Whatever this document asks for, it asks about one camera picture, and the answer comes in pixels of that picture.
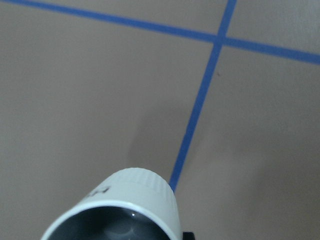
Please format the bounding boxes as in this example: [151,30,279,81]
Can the white mug with grey interior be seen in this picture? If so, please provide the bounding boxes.
[41,167,183,240]

